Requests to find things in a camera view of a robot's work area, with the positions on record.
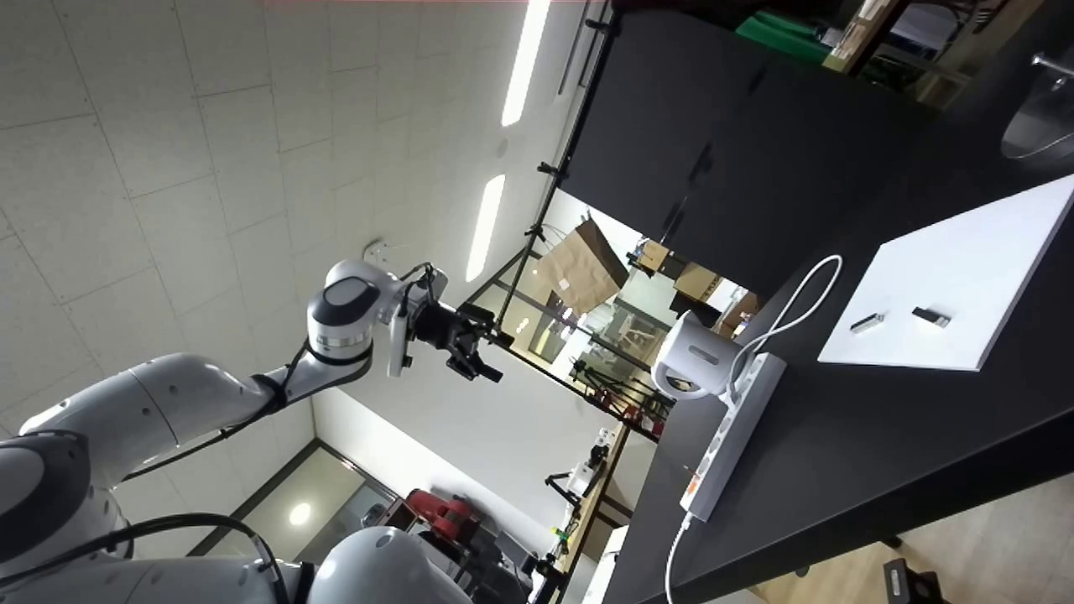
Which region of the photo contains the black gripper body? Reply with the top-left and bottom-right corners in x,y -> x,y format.
407,290 -> 498,357

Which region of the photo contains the white power strip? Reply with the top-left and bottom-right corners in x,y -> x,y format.
678,347 -> 789,526

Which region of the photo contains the ceiling light panel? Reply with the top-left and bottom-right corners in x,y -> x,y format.
498,0 -> 558,132
464,171 -> 510,286

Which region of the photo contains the red machine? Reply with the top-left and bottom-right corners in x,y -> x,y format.
399,486 -> 485,554

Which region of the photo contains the black backdrop pole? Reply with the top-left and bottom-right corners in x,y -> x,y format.
491,0 -> 619,328

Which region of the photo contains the black backdrop cloth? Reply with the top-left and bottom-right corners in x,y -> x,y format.
558,5 -> 933,300

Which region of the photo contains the green box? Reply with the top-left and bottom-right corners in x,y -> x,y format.
730,5 -> 831,73

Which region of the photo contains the white flat board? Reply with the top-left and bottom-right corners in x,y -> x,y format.
816,171 -> 1074,376

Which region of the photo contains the brown cardboard carton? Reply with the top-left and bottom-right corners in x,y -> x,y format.
819,0 -> 913,77

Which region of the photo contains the grey metal fixture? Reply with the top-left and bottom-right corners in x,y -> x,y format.
995,49 -> 1074,168

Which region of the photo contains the white power strip cable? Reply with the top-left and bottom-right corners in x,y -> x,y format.
661,511 -> 697,604

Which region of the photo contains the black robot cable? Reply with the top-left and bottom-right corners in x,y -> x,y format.
0,511 -> 294,604

